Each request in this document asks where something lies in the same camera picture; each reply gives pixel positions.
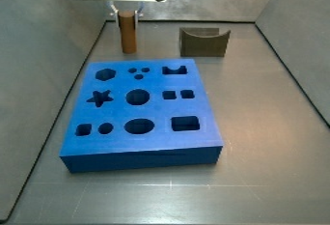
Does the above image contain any brown cylinder peg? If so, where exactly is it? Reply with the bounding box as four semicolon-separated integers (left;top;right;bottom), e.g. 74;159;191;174
118;11;136;54

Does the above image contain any blue foam shape board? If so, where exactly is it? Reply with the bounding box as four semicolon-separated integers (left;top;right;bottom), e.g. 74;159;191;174
58;59;223;173

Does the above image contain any dark grey curved block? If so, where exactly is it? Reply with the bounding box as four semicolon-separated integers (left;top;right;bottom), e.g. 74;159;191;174
178;27;231;57

